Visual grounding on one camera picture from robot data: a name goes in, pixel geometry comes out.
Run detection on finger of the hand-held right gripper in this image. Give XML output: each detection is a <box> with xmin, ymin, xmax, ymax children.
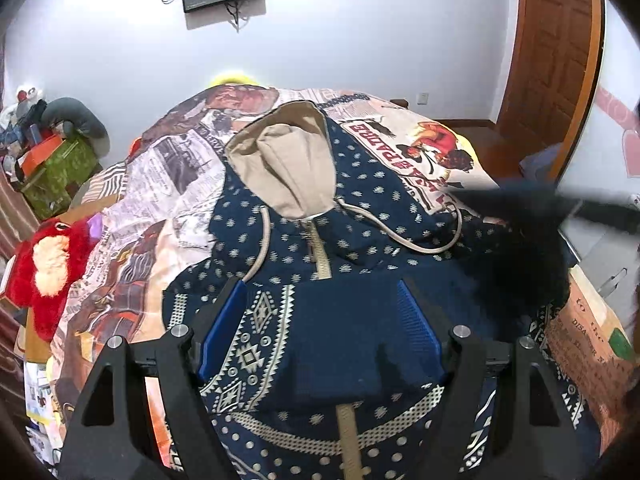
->
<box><xmin>570</xmin><ymin>197</ymin><xmax>640</xmax><ymax>235</ymax></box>

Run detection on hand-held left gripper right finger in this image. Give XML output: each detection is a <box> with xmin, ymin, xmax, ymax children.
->
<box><xmin>397</xmin><ymin>277</ymin><xmax>601</xmax><ymax>480</ymax></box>

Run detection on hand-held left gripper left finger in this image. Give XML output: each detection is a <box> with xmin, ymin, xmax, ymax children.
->
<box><xmin>57</xmin><ymin>277</ymin><xmax>248</xmax><ymax>480</ymax></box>

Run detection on navy patterned hoodie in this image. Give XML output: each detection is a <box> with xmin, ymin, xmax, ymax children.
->
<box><xmin>161</xmin><ymin>101</ymin><xmax>596</xmax><ymax>480</ymax></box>

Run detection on grey-blue cloth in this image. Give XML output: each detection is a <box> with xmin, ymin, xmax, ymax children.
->
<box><xmin>517</xmin><ymin>142</ymin><xmax>566</xmax><ymax>181</ymax></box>

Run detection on brown paper bag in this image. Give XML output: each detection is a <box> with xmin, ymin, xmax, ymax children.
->
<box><xmin>544</xmin><ymin>265</ymin><xmax>637</xmax><ymax>443</ymax></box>

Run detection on printed blanket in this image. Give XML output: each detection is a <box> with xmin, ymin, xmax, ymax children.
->
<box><xmin>50</xmin><ymin>82</ymin><xmax>501</xmax><ymax>466</ymax></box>

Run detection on wooden door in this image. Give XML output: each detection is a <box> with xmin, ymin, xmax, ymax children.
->
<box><xmin>494</xmin><ymin>0</ymin><xmax>607</xmax><ymax>173</ymax></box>

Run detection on red plush toy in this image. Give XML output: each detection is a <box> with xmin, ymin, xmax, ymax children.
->
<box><xmin>7</xmin><ymin>217</ymin><xmax>103</xmax><ymax>342</ymax></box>

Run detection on pile of printed papers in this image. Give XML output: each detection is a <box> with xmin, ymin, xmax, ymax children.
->
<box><xmin>22</xmin><ymin>360</ymin><xmax>68</xmax><ymax>463</ymax></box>

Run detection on green patterned box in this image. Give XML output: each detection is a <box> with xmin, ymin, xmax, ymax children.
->
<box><xmin>20</xmin><ymin>135</ymin><xmax>101</xmax><ymax>221</ymax></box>

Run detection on yellow round object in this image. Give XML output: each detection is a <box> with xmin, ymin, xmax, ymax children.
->
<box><xmin>210</xmin><ymin>72</ymin><xmax>259</xmax><ymax>89</ymax></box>

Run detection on grey neck pillow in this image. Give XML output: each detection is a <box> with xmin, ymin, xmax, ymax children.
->
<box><xmin>42</xmin><ymin>96</ymin><xmax>111</xmax><ymax>157</ymax></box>

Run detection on orange box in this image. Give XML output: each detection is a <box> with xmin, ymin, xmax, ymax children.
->
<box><xmin>17</xmin><ymin>130</ymin><xmax>67</xmax><ymax>177</ymax></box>

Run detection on white plush toy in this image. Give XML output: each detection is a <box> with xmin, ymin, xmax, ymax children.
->
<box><xmin>14</xmin><ymin>84</ymin><xmax>47</xmax><ymax>113</ymax></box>

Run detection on pink heart wall stickers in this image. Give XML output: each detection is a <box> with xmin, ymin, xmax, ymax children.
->
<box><xmin>595</xmin><ymin>85</ymin><xmax>640</xmax><ymax>181</ymax></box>

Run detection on black monitor cable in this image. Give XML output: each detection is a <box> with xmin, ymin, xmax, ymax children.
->
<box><xmin>224</xmin><ymin>1</ymin><xmax>251</xmax><ymax>32</ymax></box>

